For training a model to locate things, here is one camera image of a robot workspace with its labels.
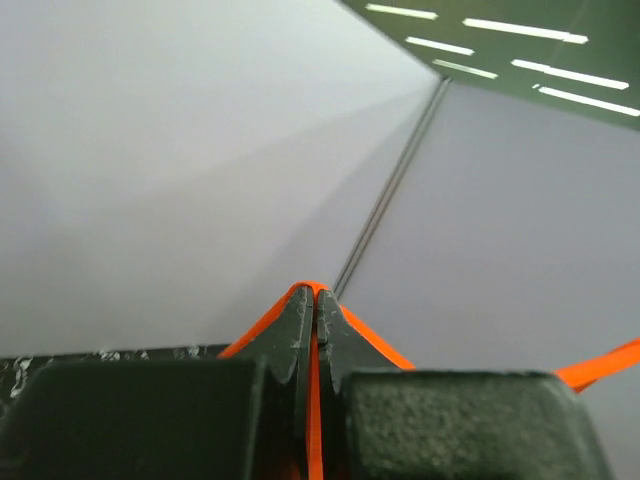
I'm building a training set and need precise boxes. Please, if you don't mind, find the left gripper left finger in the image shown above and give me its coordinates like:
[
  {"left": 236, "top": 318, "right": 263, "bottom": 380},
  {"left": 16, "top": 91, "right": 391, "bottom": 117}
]
[{"left": 1, "top": 287, "right": 314, "bottom": 479}]

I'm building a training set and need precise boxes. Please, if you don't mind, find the orange t shirt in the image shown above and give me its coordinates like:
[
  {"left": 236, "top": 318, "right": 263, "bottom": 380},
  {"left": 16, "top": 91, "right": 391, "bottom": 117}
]
[{"left": 222, "top": 282, "right": 639, "bottom": 479}]

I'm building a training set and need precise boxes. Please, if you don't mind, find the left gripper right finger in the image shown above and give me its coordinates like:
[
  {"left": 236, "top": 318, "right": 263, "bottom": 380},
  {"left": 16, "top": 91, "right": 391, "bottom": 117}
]
[{"left": 317, "top": 291, "right": 613, "bottom": 479}]

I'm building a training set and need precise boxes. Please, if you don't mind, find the right aluminium corner post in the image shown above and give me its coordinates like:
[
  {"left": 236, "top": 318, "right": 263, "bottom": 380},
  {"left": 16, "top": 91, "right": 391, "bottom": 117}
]
[{"left": 333, "top": 77, "right": 451, "bottom": 299}]

